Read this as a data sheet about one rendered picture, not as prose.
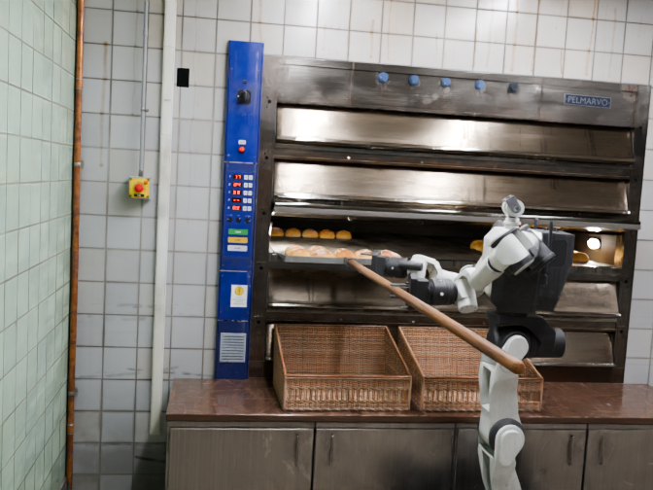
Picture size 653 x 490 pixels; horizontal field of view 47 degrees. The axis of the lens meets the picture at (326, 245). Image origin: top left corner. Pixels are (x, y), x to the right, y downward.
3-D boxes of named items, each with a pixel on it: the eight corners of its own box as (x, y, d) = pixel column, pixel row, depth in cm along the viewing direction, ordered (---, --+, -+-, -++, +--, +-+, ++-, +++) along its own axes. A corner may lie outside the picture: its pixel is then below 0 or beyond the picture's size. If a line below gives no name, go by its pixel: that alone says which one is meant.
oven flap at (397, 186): (272, 198, 349) (273, 158, 353) (626, 217, 375) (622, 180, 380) (273, 195, 344) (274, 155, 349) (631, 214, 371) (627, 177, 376)
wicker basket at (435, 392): (392, 380, 365) (395, 325, 362) (500, 382, 374) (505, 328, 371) (419, 412, 317) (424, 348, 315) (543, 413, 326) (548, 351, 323)
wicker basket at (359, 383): (269, 379, 355) (272, 322, 352) (384, 380, 365) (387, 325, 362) (280, 411, 307) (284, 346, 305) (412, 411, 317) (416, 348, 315)
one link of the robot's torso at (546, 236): (551, 306, 296) (559, 218, 293) (572, 323, 262) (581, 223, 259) (476, 301, 298) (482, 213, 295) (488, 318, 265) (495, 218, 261)
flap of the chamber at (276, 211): (274, 211, 335) (270, 215, 355) (640, 229, 362) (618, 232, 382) (274, 206, 335) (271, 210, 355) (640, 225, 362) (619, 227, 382)
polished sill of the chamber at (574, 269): (267, 260, 358) (267, 252, 358) (614, 273, 385) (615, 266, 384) (268, 262, 352) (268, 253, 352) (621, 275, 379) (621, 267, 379)
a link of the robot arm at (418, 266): (404, 260, 317) (429, 262, 312) (399, 284, 314) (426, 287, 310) (396, 252, 307) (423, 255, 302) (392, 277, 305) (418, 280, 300)
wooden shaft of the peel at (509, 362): (526, 375, 152) (527, 361, 152) (512, 375, 151) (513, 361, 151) (354, 265, 320) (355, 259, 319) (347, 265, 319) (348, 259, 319)
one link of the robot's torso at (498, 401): (508, 441, 295) (518, 327, 291) (527, 459, 278) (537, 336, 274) (471, 441, 293) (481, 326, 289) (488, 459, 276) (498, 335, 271)
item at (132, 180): (129, 197, 340) (129, 176, 339) (152, 198, 341) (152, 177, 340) (127, 198, 333) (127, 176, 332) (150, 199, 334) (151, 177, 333)
